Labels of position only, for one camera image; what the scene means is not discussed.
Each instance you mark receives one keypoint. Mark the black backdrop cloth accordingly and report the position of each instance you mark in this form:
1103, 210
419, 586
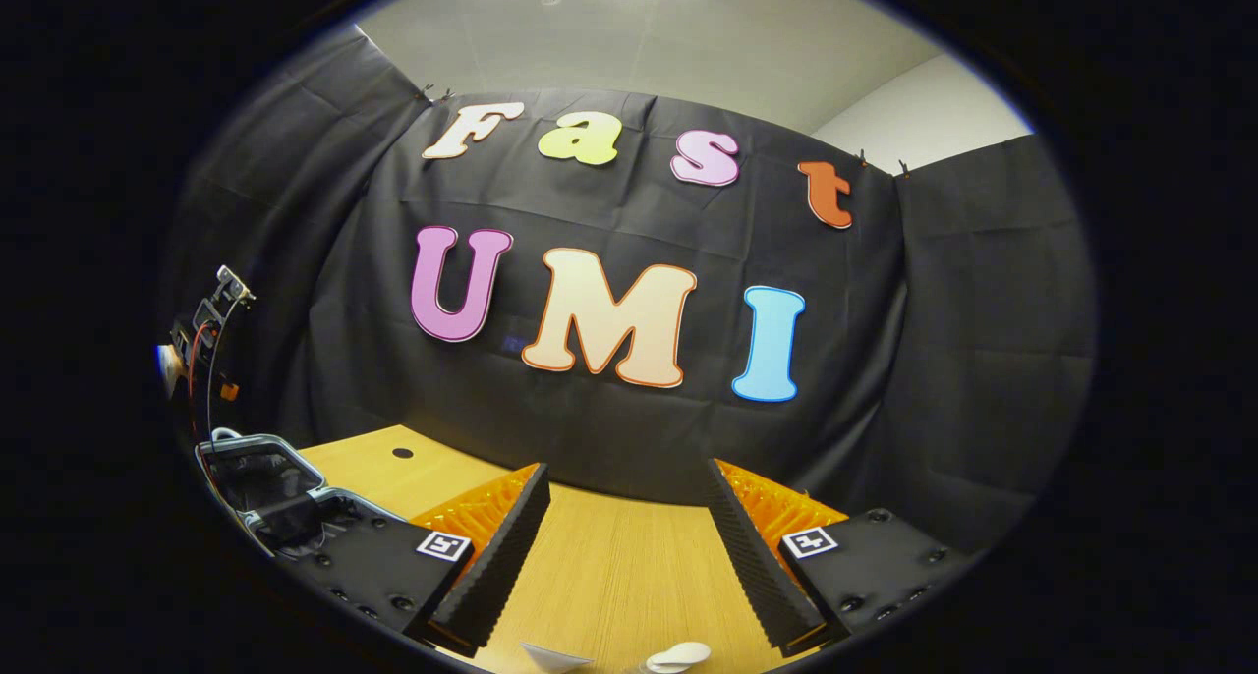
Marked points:
934, 360

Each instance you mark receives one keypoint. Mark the small white bottle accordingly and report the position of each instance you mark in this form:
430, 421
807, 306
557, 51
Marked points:
678, 656

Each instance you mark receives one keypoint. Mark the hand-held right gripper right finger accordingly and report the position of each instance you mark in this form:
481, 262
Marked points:
752, 566

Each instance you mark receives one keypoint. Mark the white skin care tube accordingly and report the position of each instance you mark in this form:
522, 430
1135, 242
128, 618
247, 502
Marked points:
555, 656

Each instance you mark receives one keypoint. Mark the light blue suitcase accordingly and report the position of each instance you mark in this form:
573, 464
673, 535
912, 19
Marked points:
260, 477

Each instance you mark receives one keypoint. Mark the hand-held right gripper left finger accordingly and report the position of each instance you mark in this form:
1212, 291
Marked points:
501, 566

